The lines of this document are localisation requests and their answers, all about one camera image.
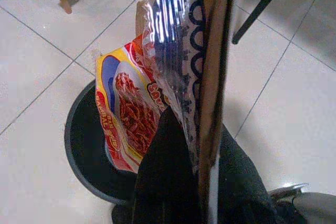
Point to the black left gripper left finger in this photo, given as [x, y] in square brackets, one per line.
[165, 176]

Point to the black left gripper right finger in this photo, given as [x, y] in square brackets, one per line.
[241, 182]

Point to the red yellow noodle wrapper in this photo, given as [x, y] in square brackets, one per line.
[131, 103]

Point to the orange blue-dotted snack wrapper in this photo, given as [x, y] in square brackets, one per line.
[178, 37]

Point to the round black rubbish bin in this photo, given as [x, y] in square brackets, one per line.
[86, 142]

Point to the black folding table leg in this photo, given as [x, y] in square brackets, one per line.
[262, 6]

